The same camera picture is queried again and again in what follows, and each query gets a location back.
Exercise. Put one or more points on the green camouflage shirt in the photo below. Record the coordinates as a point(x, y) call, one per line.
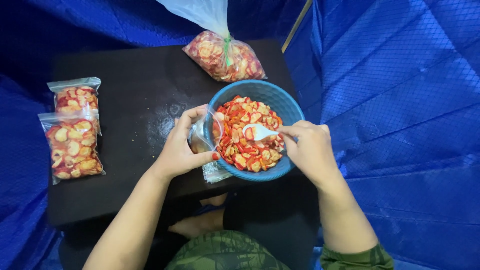
point(225, 253)

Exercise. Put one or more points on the blue plastic bowl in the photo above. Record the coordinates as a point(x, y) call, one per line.
point(270, 95)

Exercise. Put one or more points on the stack of empty zip bags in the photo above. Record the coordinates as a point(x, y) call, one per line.
point(214, 173)

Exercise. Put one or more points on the person's left hand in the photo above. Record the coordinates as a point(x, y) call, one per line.
point(176, 152)

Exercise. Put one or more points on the large tied bag of chips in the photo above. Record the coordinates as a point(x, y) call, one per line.
point(225, 56)

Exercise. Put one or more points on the heap of red chips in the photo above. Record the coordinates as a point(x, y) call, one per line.
point(247, 153)

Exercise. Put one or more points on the black trousers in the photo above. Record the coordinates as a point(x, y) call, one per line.
point(270, 221)

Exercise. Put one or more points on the small clear zip bag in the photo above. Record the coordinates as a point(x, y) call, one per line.
point(204, 133)

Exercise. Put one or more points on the person's right hand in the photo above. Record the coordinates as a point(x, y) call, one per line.
point(313, 152)

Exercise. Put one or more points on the filled zip bag of chips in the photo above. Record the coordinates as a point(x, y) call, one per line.
point(77, 99)
point(73, 150)

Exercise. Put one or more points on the wooden stick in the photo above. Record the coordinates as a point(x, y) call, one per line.
point(296, 26)

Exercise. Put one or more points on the white plastic spoon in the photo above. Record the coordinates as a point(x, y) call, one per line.
point(258, 131)

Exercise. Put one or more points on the person's bare foot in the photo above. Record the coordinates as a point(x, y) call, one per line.
point(198, 225)
point(215, 199)

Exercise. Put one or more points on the green bag tie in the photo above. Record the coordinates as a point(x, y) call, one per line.
point(227, 48)

